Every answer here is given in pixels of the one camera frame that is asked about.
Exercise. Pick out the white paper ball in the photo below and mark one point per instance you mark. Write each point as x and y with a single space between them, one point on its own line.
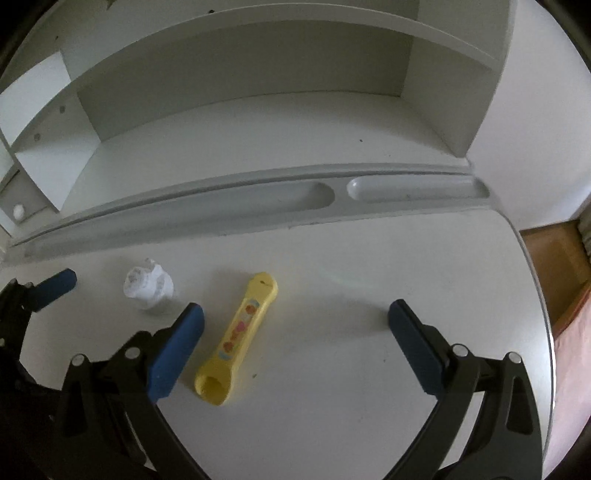
148 286

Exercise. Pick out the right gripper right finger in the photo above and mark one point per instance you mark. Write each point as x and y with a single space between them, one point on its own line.
505 441

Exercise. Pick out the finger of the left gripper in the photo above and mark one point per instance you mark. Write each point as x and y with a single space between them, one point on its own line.
31 297

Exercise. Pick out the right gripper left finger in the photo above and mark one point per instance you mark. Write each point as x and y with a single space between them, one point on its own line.
109 419

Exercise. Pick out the white drawer knob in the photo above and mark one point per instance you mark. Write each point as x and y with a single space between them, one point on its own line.
18 212

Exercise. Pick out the yellow plastic tube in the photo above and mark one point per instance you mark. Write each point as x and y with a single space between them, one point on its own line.
216 377

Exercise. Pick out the grey curtain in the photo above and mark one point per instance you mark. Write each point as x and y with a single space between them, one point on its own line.
584 229

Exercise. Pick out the white desk hutch shelf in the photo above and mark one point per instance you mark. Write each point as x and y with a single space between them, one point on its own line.
107 102

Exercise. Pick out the pink bedding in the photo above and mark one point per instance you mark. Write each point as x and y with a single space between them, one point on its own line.
572 403

